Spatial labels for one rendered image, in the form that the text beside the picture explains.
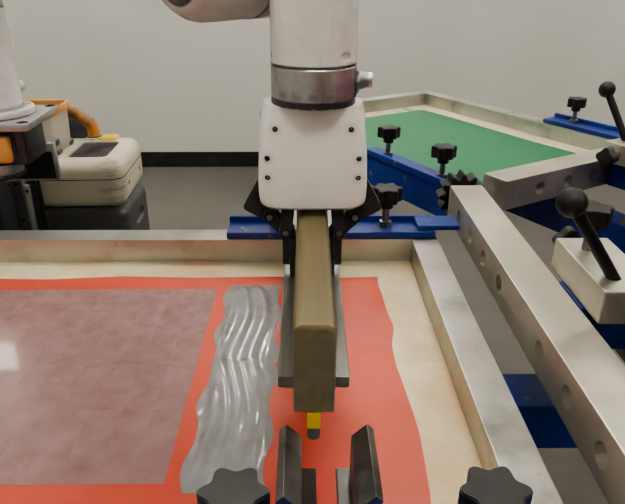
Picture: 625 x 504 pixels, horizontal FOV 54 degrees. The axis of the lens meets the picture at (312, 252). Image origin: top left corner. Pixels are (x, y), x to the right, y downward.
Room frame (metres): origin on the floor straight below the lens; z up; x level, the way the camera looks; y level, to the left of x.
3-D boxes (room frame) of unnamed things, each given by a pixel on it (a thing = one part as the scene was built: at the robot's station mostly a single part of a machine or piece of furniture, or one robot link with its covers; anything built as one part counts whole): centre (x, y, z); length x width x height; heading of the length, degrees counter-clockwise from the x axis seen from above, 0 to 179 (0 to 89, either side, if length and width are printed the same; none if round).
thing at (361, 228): (0.83, -0.03, 0.98); 0.30 x 0.05 x 0.07; 90
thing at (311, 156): (0.56, 0.00, 1.20); 0.10 x 0.08 x 0.11; 90
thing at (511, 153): (1.34, -0.38, 1.05); 1.08 x 0.61 x 0.23; 30
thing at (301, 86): (0.55, -0.01, 1.26); 0.09 x 0.07 x 0.03; 90
